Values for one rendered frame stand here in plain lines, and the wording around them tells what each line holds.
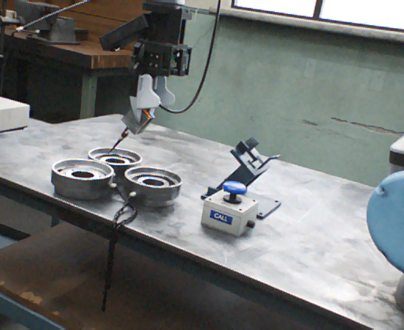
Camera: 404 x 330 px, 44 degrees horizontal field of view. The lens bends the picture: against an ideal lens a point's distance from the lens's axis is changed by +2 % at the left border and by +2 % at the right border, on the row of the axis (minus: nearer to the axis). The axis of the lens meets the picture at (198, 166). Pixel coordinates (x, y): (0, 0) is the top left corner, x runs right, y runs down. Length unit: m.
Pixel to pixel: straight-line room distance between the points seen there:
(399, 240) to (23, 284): 0.78
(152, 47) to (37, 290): 0.54
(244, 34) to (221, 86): 0.28
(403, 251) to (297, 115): 1.94
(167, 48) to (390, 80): 1.60
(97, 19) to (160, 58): 2.01
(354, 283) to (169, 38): 0.50
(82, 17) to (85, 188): 2.15
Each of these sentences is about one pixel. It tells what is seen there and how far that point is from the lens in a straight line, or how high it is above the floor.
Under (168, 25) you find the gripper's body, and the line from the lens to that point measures 0.89.
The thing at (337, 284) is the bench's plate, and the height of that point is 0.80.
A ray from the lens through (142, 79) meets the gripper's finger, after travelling 0.91.
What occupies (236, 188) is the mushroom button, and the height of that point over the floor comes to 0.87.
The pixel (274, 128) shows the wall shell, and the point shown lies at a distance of 2.50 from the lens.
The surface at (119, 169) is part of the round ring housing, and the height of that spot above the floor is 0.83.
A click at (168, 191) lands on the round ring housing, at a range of 0.86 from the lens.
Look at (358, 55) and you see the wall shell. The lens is 2.37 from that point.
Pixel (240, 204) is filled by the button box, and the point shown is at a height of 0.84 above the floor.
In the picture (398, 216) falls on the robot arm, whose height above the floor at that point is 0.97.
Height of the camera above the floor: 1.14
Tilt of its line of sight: 18 degrees down
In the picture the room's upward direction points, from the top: 9 degrees clockwise
